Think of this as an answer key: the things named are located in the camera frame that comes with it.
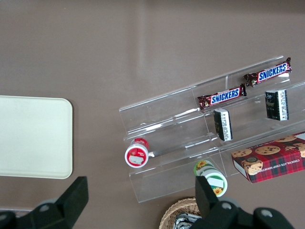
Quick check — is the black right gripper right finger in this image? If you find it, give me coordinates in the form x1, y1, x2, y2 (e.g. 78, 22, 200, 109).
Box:
188, 176, 295, 229

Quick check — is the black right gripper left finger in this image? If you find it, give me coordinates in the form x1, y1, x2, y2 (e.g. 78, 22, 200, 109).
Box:
16, 176, 89, 229

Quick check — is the light wicker basket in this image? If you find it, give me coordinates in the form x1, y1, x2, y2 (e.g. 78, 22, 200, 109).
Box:
159, 197, 203, 229

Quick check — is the cream plastic serving tray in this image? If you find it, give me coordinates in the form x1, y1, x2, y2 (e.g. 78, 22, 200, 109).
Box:
0, 95, 73, 179

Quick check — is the green sunflower snack cup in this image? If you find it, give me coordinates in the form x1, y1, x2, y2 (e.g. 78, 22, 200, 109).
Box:
193, 160, 228, 198

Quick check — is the aluminium foil container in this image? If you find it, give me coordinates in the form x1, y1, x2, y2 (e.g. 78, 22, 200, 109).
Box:
175, 212, 203, 229

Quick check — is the red plaid cookie box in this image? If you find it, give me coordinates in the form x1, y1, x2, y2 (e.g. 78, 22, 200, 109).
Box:
231, 131, 305, 184

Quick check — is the red lidded snack cup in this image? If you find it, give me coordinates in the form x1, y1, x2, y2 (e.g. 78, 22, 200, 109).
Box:
124, 137, 150, 169

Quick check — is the clear acrylic stepped shelf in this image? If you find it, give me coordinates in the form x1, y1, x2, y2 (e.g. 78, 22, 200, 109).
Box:
118, 55, 305, 203

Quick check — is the small black carton box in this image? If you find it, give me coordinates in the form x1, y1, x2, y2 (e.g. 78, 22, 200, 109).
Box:
213, 107, 234, 142
264, 89, 289, 122

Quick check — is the brown Snickers bar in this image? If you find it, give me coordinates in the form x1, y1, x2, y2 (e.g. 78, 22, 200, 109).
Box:
243, 57, 293, 88
197, 83, 247, 110

